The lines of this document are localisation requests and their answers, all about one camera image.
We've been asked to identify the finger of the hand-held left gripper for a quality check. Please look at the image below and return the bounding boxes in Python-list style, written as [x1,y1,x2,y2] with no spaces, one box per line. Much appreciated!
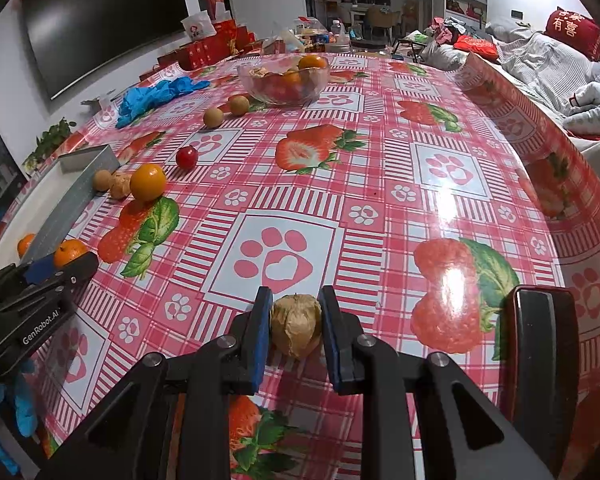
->
[40,252,100,296]
[22,255,64,284]

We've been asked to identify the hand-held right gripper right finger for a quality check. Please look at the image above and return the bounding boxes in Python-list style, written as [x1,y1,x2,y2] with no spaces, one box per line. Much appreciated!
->
[319,285,556,480]

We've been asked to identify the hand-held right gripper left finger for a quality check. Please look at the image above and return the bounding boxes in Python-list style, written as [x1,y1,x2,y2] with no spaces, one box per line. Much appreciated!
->
[35,286,273,480]

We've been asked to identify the grey tray with white inside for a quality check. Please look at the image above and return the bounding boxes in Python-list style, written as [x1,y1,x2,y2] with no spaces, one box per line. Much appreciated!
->
[0,144,121,281]

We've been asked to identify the red cherry tomato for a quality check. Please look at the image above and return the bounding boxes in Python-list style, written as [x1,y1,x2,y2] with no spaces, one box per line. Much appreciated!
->
[175,146,199,171]

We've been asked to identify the person's left hand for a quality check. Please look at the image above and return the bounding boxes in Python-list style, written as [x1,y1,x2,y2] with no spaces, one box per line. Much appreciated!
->
[0,359,39,477]

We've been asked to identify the green vegetables on counter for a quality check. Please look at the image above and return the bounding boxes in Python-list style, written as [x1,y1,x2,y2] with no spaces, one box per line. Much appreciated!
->
[24,117,76,171]

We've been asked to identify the white open cardboard box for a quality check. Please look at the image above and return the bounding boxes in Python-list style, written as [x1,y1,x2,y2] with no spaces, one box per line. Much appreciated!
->
[80,91,118,110]

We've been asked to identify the pile of blue disposable gloves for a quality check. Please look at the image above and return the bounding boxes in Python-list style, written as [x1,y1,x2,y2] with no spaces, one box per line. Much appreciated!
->
[116,76,212,128]

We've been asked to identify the black television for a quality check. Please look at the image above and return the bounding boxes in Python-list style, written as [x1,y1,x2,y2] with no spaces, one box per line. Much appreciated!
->
[20,0,190,101]

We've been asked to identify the clear glass bowl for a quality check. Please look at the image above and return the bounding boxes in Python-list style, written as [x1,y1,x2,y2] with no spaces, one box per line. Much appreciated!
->
[236,56,331,107]

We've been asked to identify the stack of red gift boxes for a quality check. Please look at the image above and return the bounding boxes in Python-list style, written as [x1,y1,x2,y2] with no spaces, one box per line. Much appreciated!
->
[157,19,263,72]

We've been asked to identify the white printed bag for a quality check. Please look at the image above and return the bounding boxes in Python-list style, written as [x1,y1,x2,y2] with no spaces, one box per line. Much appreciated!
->
[181,12,216,41]

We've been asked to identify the red cloth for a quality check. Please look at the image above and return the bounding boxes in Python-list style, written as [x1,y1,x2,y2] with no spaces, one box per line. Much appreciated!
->
[452,35,501,60]

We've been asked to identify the grey striped blanket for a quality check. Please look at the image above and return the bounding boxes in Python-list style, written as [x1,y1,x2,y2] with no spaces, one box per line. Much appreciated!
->
[485,20,600,126]

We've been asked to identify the white cloth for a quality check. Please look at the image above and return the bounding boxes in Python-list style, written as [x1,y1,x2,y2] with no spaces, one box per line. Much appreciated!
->
[562,82,600,136]

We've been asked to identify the red embroidered pillow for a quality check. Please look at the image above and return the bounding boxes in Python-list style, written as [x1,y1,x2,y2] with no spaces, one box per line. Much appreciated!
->
[544,8,600,61]

